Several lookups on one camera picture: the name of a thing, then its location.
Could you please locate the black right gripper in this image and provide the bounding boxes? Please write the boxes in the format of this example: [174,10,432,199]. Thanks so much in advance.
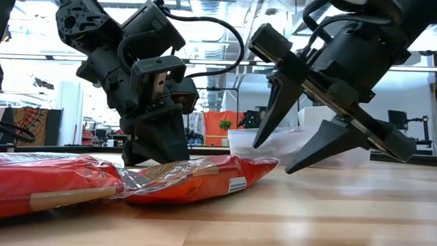
[248,22,417,174]

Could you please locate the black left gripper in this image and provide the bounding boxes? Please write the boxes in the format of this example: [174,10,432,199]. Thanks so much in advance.
[76,44,191,167]

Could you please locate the black monitor on arm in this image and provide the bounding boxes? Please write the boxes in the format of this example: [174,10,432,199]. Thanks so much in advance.
[387,109,432,148]

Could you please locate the large red popcorn bag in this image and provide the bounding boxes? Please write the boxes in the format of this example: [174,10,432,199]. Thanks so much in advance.
[0,152,124,219]

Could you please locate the dark plant with green lights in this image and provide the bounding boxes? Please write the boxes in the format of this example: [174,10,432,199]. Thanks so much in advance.
[238,109,263,130]

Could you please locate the clear plastic basket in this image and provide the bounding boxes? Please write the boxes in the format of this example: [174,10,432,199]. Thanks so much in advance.
[227,125,371,169]

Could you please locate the orange-red panel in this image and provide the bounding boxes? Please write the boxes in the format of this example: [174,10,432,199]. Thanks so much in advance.
[203,110,245,148]

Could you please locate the white column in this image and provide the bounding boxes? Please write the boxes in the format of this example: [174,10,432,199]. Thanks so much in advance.
[56,80,85,147]

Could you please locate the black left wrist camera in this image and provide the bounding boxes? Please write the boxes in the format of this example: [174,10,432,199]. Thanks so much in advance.
[169,77,200,115]

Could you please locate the black frame rail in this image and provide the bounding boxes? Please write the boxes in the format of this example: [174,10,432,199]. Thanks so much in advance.
[0,145,230,155]

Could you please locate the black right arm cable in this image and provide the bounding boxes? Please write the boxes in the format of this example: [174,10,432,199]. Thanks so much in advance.
[302,0,392,55]

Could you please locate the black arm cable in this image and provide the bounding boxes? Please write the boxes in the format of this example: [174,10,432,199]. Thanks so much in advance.
[302,0,392,55]
[160,5,246,79]

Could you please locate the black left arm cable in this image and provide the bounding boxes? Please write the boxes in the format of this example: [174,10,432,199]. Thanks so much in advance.
[160,5,246,79]

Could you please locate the silver ventilation duct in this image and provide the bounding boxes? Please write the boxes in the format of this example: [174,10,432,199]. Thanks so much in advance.
[189,0,229,107]

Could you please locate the black cable loop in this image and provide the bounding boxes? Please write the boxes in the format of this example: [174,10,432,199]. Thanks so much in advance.
[0,120,37,144]

